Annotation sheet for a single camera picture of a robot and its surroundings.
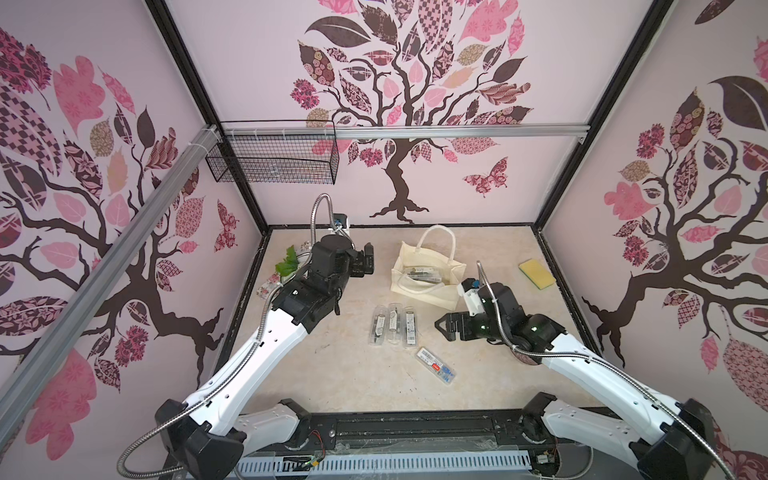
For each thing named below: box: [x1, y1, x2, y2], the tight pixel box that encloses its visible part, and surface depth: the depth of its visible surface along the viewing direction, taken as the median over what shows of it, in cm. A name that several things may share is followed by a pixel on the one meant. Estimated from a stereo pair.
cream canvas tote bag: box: [391, 225, 467, 311], surface depth 98 cm
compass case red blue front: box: [416, 346, 457, 386], surface depth 85 cm
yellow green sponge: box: [518, 258, 557, 290], surface depth 109 cm
